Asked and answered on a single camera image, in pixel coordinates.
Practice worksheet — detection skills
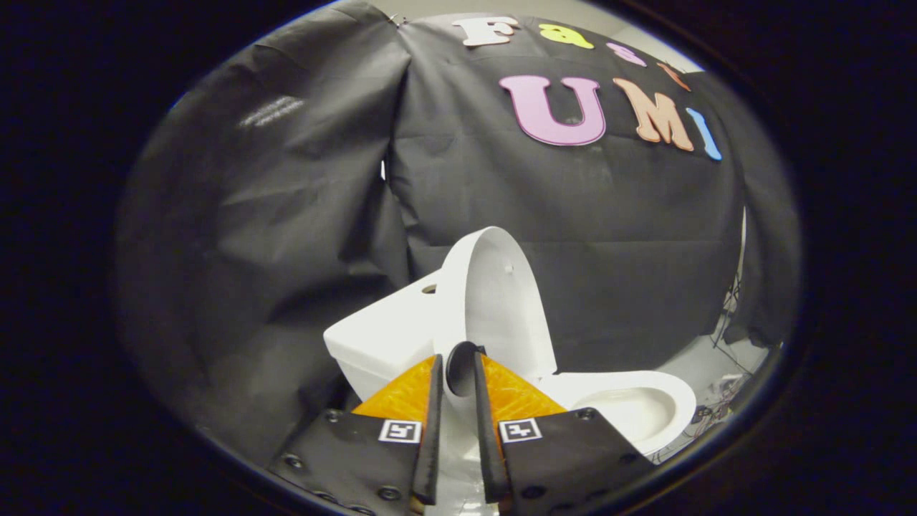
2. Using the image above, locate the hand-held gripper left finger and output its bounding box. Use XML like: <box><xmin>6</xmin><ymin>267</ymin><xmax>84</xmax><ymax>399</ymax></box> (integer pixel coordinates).
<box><xmin>269</xmin><ymin>353</ymin><xmax>446</xmax><ymax>516</ymax></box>

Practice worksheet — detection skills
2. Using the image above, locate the white toilet lid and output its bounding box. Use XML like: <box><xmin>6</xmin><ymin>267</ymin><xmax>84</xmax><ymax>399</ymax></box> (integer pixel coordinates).
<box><xmin>432</xmin><ymin>226</ymin><xmax>560</xmax><ymax>502</ymax></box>

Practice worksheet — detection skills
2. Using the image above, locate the tangled floor cable bundle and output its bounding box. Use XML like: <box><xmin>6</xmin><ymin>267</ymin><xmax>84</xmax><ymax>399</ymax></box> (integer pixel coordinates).
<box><xmin>684</xmin><ymin>269</ymin><xmax>749</xmax><ymax>461</ymax></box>

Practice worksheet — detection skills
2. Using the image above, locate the black backdrop cloth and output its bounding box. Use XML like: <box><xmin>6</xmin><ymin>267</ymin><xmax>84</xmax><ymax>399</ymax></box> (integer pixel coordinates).
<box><xmin>113</xmin><ymin>0</ymin><xmax>801</xmax><ymax>467</ymax></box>

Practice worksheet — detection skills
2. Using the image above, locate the white toilet bowl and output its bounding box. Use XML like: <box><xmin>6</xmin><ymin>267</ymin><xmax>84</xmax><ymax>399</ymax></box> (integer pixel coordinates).
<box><xmin>573</xmin><ymin>388</ymin><xmax>680</xmax><ymax>449</ymax></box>

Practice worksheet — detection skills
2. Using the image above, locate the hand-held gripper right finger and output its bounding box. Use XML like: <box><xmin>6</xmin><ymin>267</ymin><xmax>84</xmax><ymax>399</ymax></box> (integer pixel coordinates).
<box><xmin>472</xmin><ymin>351</ymin><xmax>656</xmax><ymax>514</ymax></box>

